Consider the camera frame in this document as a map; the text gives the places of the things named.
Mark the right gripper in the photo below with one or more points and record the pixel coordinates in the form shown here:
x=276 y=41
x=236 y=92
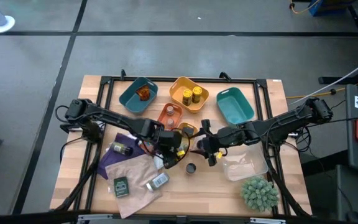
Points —
x=221 y=140

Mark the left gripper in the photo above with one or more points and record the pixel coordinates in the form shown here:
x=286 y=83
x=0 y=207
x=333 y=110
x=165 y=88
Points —
x=169 y=143

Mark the black lid spice jar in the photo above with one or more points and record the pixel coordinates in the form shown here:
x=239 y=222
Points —
x=199 y=145
x=190 y=168

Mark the yellow lid spice jar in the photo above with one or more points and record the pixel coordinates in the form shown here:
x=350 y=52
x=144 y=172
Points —
x=197 y=94
x=186 y=97

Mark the amber spice jar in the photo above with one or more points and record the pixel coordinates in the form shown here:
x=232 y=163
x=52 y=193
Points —
x=143 y=92

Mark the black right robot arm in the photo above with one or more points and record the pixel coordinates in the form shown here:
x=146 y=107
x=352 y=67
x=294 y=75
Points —
x=284 y=123

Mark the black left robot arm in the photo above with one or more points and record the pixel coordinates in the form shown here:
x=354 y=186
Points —
x=117 y=119

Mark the small yellow plastic bin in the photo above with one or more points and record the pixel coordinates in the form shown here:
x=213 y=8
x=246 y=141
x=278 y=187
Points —
x=195 y=127

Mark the white cloth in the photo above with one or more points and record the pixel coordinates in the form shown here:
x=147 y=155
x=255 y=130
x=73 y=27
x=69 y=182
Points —
x=158 y=161

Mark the small orange plastic bin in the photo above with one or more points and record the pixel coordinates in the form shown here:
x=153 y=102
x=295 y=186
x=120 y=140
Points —
x=163 y=119

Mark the white label spice jar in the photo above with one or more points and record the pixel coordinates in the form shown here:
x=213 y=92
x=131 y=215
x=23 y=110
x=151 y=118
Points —
x=158 y=181

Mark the large clear plastic bin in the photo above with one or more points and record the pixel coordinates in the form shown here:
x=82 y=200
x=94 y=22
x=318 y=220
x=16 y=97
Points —
x=244 y=166

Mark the teal green plastic bin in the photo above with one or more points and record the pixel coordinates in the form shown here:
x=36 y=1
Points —
x=235 y=107

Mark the large yellow plastic bin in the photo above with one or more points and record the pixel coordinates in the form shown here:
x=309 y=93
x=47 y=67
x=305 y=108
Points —
x=179 y=90

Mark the green spice jar black cap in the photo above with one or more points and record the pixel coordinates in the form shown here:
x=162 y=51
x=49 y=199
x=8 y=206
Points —
x=120 y=148

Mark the beige cloth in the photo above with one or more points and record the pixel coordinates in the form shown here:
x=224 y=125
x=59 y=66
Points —
x=135 y=193

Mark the purple cloth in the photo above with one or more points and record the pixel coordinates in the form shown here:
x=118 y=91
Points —
x=117 y=158

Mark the dark blue plastic bin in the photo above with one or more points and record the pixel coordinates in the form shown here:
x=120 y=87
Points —
x=130 y=102

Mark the green tin box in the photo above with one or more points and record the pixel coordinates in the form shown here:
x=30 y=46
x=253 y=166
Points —
x=121 y=186

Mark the green artificial plant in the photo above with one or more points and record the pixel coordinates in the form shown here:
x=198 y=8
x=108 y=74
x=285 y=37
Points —
x=259 y=194

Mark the black crossbar with silver plates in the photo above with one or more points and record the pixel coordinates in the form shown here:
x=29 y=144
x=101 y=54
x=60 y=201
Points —
x=26 y=217

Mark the blue box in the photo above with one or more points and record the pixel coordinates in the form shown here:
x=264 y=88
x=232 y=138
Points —
x=325 y=7

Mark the black frame clamp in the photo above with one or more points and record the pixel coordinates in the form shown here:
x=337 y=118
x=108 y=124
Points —
x=123 y=74
x=225 y=75

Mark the black aluminium frame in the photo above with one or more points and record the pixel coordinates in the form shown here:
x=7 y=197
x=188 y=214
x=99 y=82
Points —
x=244 y=81

